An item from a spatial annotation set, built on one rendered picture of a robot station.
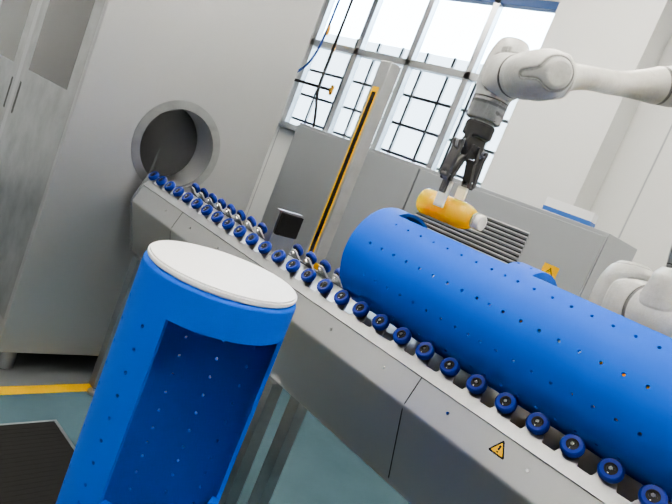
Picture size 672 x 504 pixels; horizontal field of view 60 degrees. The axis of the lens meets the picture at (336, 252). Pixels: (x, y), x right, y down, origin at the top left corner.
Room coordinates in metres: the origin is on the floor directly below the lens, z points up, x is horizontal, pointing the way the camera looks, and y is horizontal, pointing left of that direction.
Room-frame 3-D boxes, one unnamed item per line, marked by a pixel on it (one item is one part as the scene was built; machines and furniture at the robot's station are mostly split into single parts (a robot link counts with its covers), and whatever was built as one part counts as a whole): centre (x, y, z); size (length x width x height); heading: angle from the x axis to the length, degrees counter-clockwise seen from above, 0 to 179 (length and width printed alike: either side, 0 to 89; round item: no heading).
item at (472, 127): (1.51, -0.22, 1.47); 0.08 x 0.07 x 0.09; 136
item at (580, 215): (2.97, -1.01, 1.48); 0.24 x 0.12 x 0.08; 58
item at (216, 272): (1.02, 0.17, 1.03); 0.28 x 0.28 x 0.01
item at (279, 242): (1.90, 0.18, 1.00); 0.10 x 0.04 x 0.15; 136
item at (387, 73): (2.25, 0.07, 0.85); 0.06 x 0.06 x 1.70; 46
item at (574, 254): (3.50, -0.42, 0.72); 2.15 x 0.54 x 1.45; 50
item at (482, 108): (1.52, -0.22, 1.54); 0.09 x 0.09 x 0.06
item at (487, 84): (1.50, -0.22, 1.65); 0.13 x 0.11 x 0.16; 19
